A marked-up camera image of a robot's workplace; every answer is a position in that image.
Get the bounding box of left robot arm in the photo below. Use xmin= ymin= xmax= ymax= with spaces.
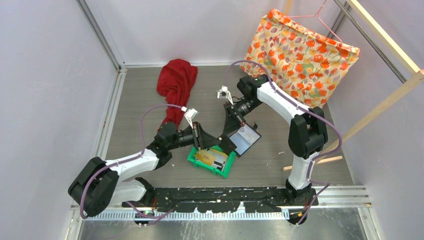
xmin=67 ymin=122 xmax=236 ymax=219

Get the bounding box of black card holder wallet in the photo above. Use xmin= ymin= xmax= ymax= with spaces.
xmin=228 ymin=123 xmax=262 ymax=157

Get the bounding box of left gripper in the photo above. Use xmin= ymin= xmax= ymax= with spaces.
xmin=167 ymin=122 xmax=220 ymax=151

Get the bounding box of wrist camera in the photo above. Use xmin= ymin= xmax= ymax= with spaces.
xmin=181 ymin=106 xmax=199 ymax=128
xmin=217 ymin=85 xmax=232 ymax=101

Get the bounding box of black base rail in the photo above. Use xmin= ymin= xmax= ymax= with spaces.
xmin=130 ymin=186 xmax=316 ymax=213

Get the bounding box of green plastic bin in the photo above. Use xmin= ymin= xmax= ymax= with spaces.
xmin=187 ymin=145 xmax=237 ymax=179

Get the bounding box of pink wire hanger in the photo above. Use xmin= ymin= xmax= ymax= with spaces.
xmin=285 ymin=0 xmax=344 ymax=46

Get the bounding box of wooden frame rack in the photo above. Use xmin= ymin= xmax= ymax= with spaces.
xmin=278 ymin=0 xmax=424 ymax=172

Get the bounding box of floral fabric bag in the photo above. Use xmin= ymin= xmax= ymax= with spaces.
xmin=240 ymin=9 xmax=360 ymax=108

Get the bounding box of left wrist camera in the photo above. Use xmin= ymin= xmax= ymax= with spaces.
xmin=181 ymin=106 xmax=199 ymax=128

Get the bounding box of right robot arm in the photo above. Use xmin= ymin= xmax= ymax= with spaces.
xmin=220 ymin=74 xmax=328 ymax=205

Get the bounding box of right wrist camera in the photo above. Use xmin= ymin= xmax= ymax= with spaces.
xmin=217 ymin=85 xmax=232 ymax=101

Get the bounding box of red cloth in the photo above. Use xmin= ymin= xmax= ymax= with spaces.
xmin=156 ymin=58 xmax=199 ymax=128

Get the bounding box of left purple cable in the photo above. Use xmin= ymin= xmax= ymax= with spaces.
xmin=79 ymin=103 xmax=188 ymax=227

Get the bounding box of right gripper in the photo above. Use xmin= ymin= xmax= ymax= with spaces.
xmin=223 ymin=96 xmax=263 ymax=137

